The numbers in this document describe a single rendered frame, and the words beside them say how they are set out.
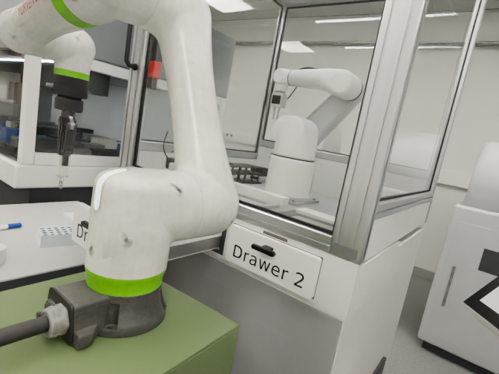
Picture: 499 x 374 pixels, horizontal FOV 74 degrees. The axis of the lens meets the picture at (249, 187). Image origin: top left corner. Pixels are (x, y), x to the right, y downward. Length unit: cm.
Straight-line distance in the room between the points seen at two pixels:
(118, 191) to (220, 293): 65
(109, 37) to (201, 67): 112
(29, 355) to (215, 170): 39
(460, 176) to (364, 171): 322
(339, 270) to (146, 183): 53
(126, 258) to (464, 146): 378
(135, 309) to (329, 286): 48
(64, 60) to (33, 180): 73
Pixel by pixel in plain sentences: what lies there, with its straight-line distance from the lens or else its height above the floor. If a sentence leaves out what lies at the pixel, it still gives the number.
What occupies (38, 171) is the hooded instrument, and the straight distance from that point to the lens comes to 169.
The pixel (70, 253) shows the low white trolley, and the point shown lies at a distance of 113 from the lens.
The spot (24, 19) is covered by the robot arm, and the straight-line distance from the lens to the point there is 96.
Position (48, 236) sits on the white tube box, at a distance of 116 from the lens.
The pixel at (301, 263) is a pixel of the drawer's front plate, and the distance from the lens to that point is 87.
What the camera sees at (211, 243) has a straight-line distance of 101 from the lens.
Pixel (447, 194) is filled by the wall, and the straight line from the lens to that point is 405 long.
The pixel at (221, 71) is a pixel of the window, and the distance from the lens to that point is 110.
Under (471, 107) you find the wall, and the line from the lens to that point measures 410.
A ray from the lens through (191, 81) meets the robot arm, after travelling 69.
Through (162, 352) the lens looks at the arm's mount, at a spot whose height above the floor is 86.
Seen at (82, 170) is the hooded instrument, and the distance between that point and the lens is 177.
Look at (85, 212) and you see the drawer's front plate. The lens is 99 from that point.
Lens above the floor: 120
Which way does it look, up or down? 9 degrees down
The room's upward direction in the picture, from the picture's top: 10 degrees clockwise
